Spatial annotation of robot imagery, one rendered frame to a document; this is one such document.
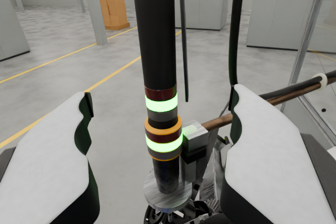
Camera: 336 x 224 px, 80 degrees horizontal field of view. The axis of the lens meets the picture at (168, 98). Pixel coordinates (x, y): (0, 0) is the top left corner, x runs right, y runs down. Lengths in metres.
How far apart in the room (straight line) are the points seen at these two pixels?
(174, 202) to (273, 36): 5.59
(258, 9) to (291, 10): 0.69
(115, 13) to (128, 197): 7.21
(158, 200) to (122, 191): 1.84
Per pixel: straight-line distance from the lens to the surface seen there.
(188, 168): 0.29
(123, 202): 2.07
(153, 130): 0.22
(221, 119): 0.29
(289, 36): 5.79
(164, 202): 0.30
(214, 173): 0.75
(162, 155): 0.24
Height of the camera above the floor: 1.72
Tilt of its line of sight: 31 degrees down
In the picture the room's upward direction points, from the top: 3 degrees counter-clockwise
